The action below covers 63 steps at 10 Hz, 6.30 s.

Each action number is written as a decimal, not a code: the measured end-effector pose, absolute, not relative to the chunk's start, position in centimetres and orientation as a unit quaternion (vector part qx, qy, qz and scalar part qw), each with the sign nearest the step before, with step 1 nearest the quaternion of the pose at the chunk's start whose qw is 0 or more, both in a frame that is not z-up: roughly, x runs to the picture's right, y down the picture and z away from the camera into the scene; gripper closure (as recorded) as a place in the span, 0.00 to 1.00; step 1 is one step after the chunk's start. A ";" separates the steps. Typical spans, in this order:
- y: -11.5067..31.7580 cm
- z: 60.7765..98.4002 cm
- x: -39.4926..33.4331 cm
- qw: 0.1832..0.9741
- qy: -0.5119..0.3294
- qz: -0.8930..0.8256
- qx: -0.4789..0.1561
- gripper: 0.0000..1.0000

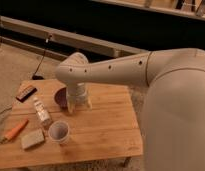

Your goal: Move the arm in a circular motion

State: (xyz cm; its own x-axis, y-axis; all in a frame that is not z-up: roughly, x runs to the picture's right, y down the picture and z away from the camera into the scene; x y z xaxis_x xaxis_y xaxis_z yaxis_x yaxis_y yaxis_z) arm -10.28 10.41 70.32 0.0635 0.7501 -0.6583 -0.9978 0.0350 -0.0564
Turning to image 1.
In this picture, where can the wooden table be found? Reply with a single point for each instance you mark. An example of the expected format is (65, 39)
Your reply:
(108, 130)

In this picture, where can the black board eraser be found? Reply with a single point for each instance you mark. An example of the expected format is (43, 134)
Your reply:
(26, 93)

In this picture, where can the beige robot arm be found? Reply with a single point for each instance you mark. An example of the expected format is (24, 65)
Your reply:
(173, 113)

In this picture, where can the grey wall rail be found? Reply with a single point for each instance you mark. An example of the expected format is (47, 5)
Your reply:
(75, 40)

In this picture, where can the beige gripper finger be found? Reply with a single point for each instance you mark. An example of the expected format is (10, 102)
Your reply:
(88, 104)
(71, 107)

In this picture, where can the orange carrot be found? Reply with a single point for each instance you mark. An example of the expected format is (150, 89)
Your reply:
(14, 131)

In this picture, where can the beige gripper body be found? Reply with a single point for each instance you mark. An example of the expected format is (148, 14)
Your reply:
(76, 93)

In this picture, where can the beige sponge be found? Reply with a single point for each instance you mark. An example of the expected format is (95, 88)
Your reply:
(31, 139)

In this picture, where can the dark purple bowl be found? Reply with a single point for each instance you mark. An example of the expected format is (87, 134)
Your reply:
(60, 98)

